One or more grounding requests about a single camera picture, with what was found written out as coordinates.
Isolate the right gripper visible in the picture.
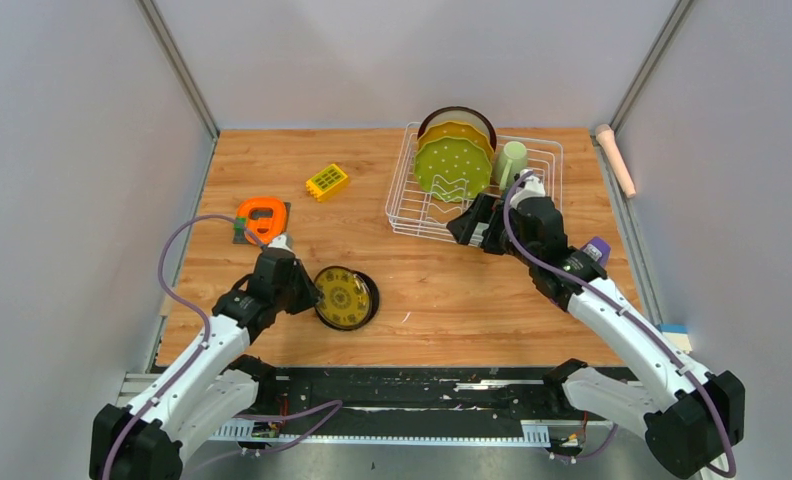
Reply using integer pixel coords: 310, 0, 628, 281
446, 193, 537, 268

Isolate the green dotted plate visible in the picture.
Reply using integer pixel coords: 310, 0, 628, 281
414, 137, 492, 203

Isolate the yellow patterned black-rimmed plate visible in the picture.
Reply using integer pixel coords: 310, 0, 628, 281
313, 265, 373, 331

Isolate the yellow dotted plate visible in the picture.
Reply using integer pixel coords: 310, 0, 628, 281
418, 120, 494, 158

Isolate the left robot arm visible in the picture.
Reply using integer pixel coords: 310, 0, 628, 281
89, 235, 320, 479

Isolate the orange toy on grey base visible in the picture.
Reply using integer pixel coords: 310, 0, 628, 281
232, 196, 291, 245

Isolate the light green mug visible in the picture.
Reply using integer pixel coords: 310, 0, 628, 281
492, 141, 528, 191

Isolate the yellow toy brick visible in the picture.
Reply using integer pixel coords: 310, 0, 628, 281
305, 163, 350, 203

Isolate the brown-rimmed white plate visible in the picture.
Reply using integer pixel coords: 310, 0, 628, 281
418, 106, 498, 149

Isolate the purple metronome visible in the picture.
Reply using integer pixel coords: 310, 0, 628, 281
581, 236, 612, 267

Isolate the blue and white toy brick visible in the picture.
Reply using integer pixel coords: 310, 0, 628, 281
658, 324, 693, 355

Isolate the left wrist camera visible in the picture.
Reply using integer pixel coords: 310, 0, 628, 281
267, 233, 295, 254

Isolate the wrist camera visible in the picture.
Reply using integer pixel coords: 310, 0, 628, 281
510, 171, 547, 208
267, 233, 295, 254

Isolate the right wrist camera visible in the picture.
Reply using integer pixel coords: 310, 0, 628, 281
510, 171, 547, 208

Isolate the white wire dish rack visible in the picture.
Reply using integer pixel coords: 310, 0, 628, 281
385, 121, 565, 243

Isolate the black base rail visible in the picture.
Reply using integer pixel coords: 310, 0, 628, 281
245, 367, 610, 441

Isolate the beige cylinder handle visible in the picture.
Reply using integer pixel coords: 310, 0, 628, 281
594, 124, 637, 198

